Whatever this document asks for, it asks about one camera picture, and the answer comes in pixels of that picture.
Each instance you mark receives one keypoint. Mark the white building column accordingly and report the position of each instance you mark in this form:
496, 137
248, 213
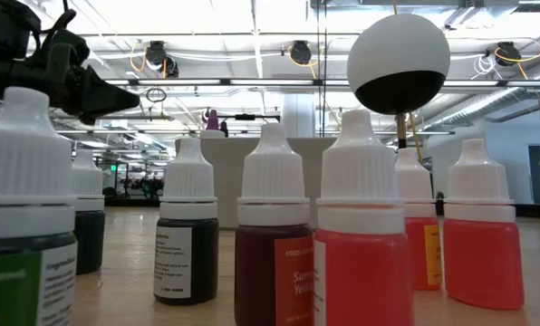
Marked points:
299, 113

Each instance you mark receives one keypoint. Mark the grey plastic tray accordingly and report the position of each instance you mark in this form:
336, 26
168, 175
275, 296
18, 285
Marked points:
229, 181

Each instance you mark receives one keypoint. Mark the small green-label coloring bottle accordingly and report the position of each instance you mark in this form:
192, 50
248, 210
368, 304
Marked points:
25, 158

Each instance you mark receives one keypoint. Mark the grey ceiling pipe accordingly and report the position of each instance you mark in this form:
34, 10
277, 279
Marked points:
528, 110

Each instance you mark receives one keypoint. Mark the small black coloring bottle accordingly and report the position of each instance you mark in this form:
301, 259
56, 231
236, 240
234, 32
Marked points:
202, 262

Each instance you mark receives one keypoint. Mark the small red coloring bottle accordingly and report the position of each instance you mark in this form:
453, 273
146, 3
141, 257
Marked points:
365, 271
483, 262

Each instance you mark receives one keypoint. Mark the white globe lamp black base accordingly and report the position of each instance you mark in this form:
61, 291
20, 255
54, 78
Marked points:
397, 45

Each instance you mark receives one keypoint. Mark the large black-tipped coloring bottle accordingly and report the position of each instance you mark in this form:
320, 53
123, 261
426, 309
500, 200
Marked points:
224, 129

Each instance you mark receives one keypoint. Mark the small red bottle yellow label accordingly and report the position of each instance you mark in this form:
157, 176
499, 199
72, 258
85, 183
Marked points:
426, 253

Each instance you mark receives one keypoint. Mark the small dark green coloring bottle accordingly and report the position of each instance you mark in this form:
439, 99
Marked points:
91, 240

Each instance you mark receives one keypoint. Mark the long ceiling light strip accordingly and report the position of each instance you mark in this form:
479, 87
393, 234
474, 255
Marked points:
184, 82

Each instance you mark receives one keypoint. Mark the dark doorway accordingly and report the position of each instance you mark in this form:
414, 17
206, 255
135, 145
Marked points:
537, 176

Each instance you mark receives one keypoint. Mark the background robot workstation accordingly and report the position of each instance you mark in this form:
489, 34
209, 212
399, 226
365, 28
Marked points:
134, 183

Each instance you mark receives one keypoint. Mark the silver ventilation duct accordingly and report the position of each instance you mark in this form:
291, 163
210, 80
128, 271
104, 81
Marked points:
478, 109

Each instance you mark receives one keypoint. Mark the black aluminium table frame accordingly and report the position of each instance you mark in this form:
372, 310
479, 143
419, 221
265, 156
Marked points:
535, 212

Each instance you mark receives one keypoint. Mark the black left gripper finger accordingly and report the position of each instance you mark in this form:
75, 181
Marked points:
111, 97

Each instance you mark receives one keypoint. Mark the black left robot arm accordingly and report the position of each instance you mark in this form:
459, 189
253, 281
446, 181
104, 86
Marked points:
2, 45

